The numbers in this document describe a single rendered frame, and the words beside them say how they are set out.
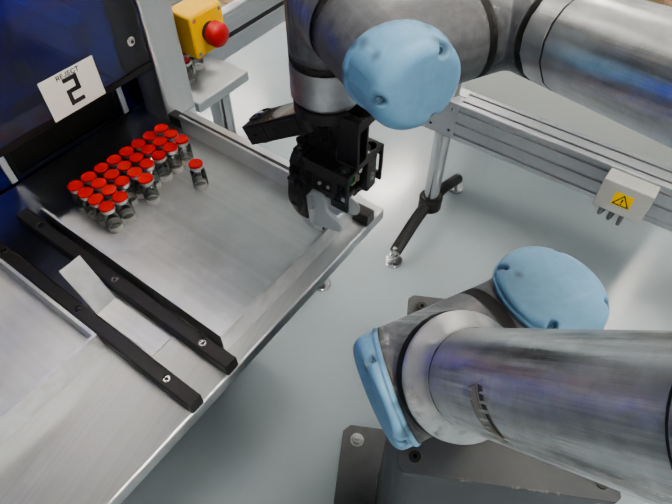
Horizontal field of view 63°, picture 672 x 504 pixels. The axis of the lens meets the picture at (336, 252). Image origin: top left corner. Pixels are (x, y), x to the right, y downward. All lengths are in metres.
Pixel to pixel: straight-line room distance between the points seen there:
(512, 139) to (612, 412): 1.32
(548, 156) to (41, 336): 1.25
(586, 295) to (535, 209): 1.57
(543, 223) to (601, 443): 1.82
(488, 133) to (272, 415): 0.98
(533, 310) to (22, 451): 0.54
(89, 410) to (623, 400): 0.54
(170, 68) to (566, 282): 0.67
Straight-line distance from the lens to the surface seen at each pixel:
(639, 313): 1.98
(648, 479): 0.29
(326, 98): 0.53
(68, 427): 0.68
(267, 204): 0.80
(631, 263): 2.10
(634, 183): 1.50
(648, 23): 0.41
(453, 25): 0.44
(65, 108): 0.85
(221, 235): 0.77
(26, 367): 0.73
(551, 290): 0.57
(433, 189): 1.84
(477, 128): 1.60
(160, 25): 0.92
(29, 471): 0.68
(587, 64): 0.41
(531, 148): 1.57
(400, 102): 0.40
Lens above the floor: 1.45
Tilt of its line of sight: 51 degrees down
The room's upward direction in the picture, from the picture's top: straight up
